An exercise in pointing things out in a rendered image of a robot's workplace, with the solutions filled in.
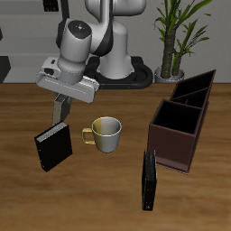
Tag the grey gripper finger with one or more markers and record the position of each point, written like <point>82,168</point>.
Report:
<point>66,106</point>
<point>57,112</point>

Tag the thick black book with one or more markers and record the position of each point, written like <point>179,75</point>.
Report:
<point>54,147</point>

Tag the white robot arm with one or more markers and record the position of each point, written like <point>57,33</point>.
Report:
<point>112,57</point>

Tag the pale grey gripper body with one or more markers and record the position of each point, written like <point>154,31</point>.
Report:
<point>81,90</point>

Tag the flat black base plate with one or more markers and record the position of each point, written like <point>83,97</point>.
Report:
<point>141,76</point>

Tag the dark background block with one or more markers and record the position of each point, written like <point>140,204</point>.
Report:
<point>4,69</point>

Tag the small black wall fixture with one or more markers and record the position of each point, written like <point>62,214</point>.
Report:
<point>50,4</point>

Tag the thin black book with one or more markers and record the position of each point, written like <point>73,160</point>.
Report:
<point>149,183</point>

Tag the yellow and white mug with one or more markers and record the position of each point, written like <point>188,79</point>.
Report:
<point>106,135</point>

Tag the dark brown desk caddy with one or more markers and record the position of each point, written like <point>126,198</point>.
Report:
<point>174,141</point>

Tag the green pot plant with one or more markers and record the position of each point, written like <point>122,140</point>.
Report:
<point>169,51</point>

